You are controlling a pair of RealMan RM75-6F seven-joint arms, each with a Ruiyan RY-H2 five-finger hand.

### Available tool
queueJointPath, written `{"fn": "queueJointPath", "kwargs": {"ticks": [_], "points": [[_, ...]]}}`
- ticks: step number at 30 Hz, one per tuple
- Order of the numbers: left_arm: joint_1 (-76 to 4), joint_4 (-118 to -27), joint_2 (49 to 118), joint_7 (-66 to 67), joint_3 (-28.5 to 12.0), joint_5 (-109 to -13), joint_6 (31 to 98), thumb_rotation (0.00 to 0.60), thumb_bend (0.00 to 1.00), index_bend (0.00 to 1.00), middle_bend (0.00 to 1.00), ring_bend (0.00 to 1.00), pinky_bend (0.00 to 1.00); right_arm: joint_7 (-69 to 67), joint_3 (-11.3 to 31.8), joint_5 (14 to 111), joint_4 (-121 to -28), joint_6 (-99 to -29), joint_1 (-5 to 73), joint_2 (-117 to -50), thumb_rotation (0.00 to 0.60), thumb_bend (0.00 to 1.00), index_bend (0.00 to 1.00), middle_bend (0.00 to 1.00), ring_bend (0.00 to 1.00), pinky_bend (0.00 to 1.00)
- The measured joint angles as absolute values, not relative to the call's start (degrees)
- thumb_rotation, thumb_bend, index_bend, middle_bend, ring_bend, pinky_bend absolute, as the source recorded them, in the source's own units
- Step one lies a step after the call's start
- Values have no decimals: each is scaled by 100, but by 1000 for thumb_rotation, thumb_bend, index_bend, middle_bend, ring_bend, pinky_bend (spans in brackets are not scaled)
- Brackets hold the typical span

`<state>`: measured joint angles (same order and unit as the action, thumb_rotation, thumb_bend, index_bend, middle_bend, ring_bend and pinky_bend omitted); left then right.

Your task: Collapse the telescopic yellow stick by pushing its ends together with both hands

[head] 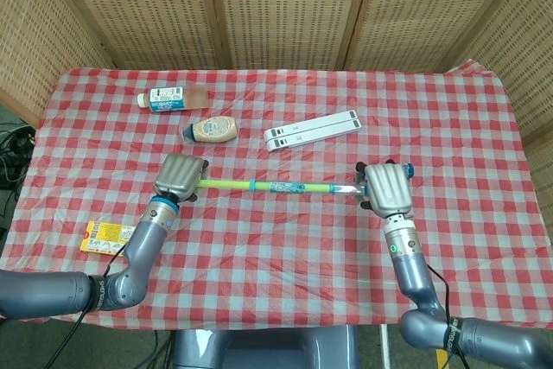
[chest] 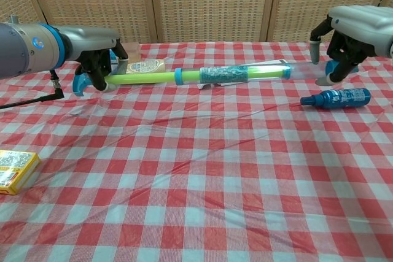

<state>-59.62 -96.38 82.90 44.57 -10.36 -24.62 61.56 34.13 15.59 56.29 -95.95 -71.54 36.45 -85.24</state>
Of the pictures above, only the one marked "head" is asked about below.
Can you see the large syringe with green plunger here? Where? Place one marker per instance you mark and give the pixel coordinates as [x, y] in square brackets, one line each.
[285, 187]

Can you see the grey robot torso base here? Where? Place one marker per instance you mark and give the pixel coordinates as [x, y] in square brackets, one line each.
[263, 349]

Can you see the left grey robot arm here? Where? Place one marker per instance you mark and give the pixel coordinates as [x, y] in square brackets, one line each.
[86, 287]

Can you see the tea bottle with white cap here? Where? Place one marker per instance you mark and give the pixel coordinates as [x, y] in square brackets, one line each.
[173, 99]

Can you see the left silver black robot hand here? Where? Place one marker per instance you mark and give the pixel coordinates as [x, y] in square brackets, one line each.
[179, 176]

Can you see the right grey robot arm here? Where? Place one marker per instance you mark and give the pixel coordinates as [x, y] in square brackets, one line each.
[432, 295]

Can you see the red white checkered tablecloth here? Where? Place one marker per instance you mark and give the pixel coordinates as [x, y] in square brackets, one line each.
[281, 256]

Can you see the bamboo folding screen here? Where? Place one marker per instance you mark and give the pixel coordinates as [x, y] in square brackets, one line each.
[285, 6]

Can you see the beige squeeze sauce bottle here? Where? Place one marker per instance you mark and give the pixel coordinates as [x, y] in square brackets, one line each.
[216, 129]

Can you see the yellow cardboard box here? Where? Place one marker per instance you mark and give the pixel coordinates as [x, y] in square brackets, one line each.
[103, 235]

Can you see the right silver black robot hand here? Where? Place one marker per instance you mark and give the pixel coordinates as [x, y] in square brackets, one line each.
[389, 189]

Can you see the blue spray bottle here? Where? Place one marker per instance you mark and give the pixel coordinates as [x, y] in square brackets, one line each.
[409, 170]

